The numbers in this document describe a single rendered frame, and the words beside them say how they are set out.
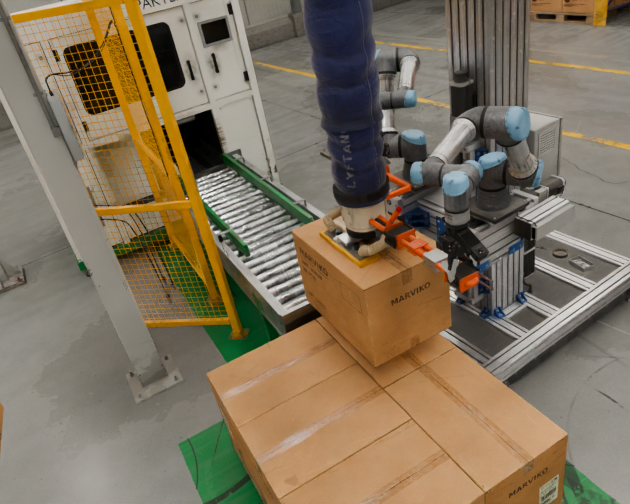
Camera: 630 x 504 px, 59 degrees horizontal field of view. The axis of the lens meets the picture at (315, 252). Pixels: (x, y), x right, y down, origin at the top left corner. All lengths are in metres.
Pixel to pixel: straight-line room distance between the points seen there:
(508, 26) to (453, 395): 1.54
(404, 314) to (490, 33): 1.20
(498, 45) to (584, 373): 1.73
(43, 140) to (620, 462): 2.99
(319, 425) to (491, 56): 1.68
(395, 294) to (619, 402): 1.43
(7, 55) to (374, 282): 1.84
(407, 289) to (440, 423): 0.53
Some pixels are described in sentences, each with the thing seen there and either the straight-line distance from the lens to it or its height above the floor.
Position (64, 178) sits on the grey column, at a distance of 2.97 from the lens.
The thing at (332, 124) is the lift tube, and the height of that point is 1.62.
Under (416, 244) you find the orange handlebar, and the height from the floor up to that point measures 1.22.
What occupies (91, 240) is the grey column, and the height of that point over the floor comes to 1.04.
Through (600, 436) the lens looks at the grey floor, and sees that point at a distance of 3.03.
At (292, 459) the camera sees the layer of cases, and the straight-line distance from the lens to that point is 2.26.
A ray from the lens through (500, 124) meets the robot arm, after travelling 2.09.
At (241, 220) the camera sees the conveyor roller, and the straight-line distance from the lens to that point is 3.89.
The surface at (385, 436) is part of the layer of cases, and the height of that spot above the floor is 0.54.
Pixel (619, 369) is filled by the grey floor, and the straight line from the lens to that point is 3.35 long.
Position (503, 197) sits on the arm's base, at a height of 1.09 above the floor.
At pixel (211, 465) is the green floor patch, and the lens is 3.08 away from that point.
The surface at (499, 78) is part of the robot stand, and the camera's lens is 2.64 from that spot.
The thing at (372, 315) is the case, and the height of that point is 0.94.
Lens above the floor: 2.30
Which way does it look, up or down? 32 degrees down
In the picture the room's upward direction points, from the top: 12 degrees counter-clockwise
